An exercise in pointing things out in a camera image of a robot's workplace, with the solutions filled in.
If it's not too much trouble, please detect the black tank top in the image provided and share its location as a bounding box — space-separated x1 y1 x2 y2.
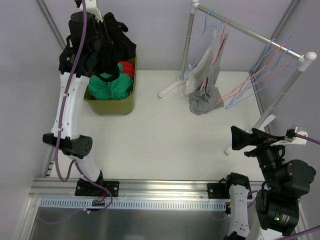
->
93 12 137 83

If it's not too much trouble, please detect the blue hanger of green top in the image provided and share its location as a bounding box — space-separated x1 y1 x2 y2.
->
223 44 297 110

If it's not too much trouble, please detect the red tank top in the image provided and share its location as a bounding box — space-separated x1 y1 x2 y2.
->
118 61 135 78

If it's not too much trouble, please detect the green tank top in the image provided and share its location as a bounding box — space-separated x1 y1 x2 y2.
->
88 72 134 100

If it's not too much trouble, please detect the blue hanger of black top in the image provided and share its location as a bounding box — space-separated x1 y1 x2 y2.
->
246 35 298 88

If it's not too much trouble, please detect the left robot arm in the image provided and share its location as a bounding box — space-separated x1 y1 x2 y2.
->
42 10 111 198

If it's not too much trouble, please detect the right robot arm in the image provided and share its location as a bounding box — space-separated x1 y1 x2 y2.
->
223 126 320 240

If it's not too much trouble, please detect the grey tank top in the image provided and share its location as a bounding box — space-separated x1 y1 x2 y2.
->
188 32 230 116

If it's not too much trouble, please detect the white tank top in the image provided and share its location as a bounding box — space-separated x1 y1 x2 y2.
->
179 25 219 99

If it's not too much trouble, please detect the pink hanger of grey top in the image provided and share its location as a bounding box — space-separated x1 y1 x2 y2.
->
198 19 230 93

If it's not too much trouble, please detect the blue hanger of white top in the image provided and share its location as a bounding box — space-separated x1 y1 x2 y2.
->
177 8 223 83

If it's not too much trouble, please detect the olive green plastic basket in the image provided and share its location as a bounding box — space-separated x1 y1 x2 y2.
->
83 58 137 115

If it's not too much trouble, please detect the white metal clothes rack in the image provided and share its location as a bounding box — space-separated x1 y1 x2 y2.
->
156 0 317 156

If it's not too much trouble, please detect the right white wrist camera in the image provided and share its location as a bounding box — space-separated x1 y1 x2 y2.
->
271 125 308 146

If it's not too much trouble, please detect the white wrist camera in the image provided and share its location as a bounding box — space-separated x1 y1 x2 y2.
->
271 125 308 146
74 0 104 22

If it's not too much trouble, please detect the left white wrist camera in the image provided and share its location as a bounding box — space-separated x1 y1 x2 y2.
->
74 0 104 22

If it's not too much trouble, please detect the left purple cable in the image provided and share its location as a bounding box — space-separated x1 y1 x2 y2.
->
54 0 113 215

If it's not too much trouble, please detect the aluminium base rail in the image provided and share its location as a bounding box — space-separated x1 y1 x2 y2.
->
28 177 266 202

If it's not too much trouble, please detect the white slotted cable duct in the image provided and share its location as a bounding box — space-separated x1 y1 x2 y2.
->
39 198 227 212

